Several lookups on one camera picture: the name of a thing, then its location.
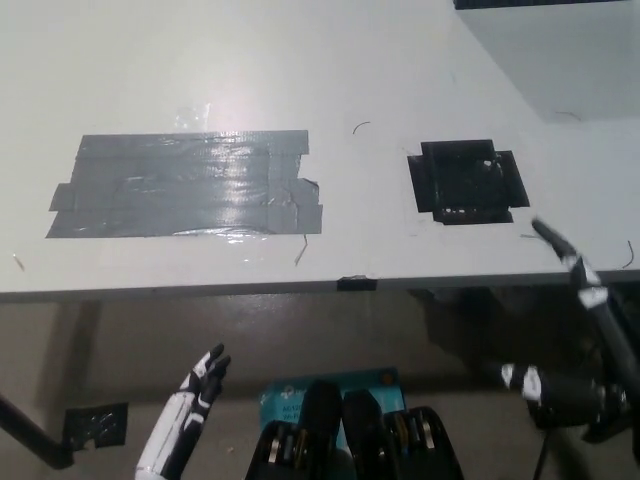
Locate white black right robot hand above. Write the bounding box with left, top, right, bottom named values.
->
left=501, top=218, right=640, bottom=445

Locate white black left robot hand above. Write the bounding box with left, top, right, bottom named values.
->
left=134, top=343, right=233, bottom=479

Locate black tape patch on floor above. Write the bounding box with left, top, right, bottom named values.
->
left=64, top=401, right=130, bottom=450

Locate black metal table leg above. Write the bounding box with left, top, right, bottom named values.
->
left=0, top=393, right=76, bottom=472

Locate black tape square patch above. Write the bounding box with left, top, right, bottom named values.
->
left=406, top=139, right=531, bottom=226

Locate teal cardboard router box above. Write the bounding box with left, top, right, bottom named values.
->
left=257, top=368, right=404, bottom=451

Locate black tape strip on table edge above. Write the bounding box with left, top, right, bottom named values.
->
left=337, top=274, right=379, bottom=293

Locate dark flat object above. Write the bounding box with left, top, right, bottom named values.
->
left=452, top=0, right=640, bottom=11

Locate clear tape piece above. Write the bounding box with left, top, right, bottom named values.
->
left=173, top=103, right=212, bottom=132

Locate grey duct tape patch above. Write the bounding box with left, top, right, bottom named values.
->
left=45, top=129, right=324, bottom=240

